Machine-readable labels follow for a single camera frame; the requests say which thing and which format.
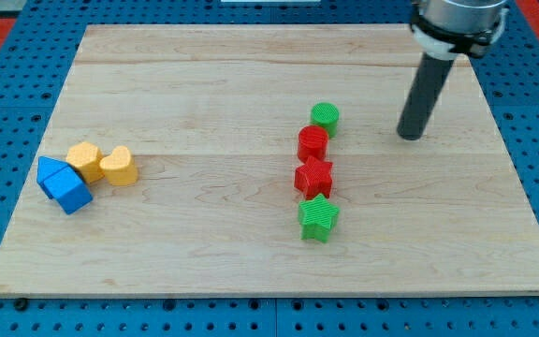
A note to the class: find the red cylinder block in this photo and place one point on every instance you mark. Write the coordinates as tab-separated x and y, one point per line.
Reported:
312	141

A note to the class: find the wooden board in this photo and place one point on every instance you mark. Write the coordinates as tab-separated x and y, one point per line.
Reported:
211	114

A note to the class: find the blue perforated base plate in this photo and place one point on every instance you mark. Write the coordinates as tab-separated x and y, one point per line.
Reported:
34	60

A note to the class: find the green star block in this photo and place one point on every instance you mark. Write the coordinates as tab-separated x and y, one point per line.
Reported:
317	217

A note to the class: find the red star block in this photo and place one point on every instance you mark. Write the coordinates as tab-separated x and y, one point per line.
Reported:
314	178

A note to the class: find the blue triangle block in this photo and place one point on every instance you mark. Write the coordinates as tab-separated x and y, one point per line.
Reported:
47	167

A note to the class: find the yellow hexagon block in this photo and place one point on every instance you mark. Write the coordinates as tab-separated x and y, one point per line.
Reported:
84	158

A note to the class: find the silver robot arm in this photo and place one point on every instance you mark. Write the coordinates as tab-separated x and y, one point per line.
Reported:
446	29

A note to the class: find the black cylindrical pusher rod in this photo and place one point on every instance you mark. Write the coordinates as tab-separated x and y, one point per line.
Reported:
428	83

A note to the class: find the yellow heart block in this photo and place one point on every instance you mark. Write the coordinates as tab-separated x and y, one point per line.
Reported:
119	167

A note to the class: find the blue cube block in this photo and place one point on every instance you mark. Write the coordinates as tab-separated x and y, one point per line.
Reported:
68	189

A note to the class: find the green cylinder block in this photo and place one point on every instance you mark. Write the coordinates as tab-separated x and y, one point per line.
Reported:
327	116

